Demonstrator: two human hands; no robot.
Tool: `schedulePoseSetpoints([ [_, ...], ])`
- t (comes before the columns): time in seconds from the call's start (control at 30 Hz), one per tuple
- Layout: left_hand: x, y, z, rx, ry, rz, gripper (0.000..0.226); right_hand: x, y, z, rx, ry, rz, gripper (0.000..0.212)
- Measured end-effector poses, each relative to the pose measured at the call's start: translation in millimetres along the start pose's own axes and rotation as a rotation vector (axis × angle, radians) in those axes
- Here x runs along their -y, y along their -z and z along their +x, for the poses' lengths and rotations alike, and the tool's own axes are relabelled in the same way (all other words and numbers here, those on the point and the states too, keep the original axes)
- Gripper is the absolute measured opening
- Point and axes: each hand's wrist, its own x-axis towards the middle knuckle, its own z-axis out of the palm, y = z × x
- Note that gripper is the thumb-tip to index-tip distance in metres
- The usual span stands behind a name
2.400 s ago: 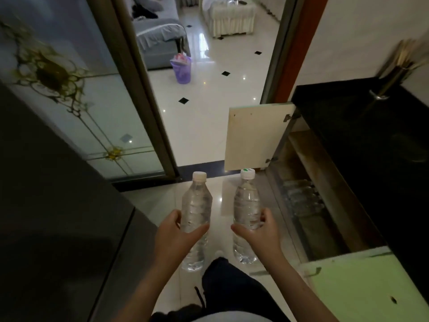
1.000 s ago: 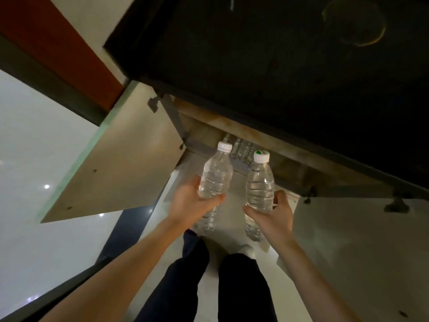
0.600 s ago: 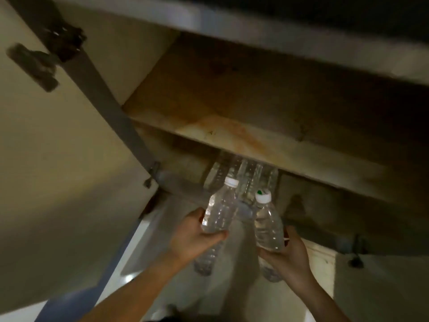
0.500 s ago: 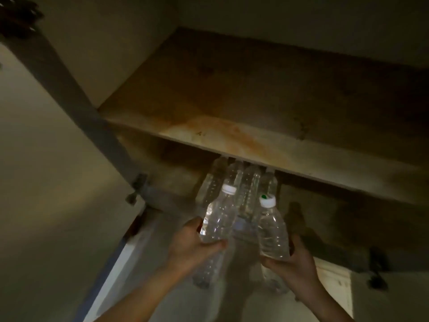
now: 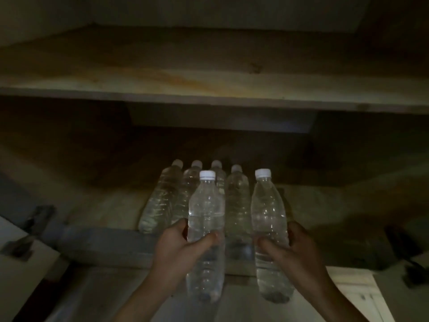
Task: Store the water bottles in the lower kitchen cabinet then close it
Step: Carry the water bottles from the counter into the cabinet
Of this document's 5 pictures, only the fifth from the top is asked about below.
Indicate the person's right hand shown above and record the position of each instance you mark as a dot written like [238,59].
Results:
[303,264]

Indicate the clear plastic water bottle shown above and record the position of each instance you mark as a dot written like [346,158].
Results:
[219,177]
[238,204]
[206,204]
[159,204]
[184,191]

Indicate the person's left hand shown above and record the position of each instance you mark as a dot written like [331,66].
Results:
[174,261]

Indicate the green-marked cap water bottle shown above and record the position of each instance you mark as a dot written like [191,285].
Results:
[268,204]

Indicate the metal door hinge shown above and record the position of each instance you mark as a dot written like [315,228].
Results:
[37,221]
[402,251]

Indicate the green edged cabinet door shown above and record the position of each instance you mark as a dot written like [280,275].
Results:
[16,281]
[409,305]

